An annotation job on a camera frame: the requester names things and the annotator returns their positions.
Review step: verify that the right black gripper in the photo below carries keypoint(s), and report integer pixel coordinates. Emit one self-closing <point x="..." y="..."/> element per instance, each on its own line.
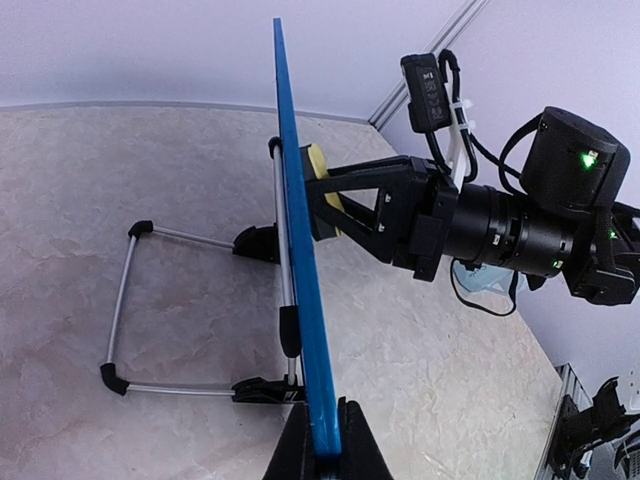
<point x="409" y="233"/>

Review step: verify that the blue framed whiteboard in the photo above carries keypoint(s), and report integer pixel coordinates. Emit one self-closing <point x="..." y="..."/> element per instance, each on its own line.
<point x="318" y="377"/>

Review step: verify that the right aluminium frame post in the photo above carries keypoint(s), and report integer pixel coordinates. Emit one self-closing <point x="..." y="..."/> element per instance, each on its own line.
<point x="420" y="71"/>

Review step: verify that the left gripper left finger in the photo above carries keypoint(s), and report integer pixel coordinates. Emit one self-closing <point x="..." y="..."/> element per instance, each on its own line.
<point x="293" y="457"/>

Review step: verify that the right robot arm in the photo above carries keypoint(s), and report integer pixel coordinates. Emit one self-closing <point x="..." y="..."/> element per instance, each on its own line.
<point x="563" y="219"/>

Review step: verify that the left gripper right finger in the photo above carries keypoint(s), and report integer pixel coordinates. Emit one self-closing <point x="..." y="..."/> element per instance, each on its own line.
<point x="361" y="457"/>

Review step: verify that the front aluminium rail base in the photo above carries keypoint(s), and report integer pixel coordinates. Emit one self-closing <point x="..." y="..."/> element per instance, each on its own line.
<point x="582" y="424"/>

